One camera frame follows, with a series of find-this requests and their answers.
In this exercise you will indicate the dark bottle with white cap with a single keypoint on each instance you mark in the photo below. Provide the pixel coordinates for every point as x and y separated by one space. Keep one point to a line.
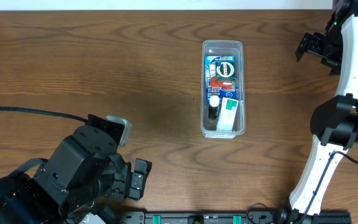
213 108

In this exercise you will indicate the white and green medicine box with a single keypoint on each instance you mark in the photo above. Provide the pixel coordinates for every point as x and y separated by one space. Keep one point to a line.
227 114

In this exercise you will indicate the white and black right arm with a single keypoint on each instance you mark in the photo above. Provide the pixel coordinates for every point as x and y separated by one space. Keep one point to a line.
334 124

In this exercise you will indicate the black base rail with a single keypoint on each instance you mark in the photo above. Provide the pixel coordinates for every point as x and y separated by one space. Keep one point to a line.
257 216

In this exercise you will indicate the clear plastic container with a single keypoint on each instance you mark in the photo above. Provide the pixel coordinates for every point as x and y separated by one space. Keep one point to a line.
208 126

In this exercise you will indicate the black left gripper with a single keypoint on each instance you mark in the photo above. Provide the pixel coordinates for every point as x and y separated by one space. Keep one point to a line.
134 182

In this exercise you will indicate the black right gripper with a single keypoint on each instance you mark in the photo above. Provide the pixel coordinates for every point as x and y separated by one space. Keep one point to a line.
317 45

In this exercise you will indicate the dark green round-logo box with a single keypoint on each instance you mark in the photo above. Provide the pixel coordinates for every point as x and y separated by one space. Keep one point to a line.
225 71

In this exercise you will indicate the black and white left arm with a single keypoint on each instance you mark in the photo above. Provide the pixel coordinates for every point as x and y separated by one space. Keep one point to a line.
65 188

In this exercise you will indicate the blue Kool Fever box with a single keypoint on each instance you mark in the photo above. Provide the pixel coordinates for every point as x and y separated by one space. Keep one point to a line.
210 91

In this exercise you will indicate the red and green medicine box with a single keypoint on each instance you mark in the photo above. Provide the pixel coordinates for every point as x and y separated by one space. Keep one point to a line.
224 85

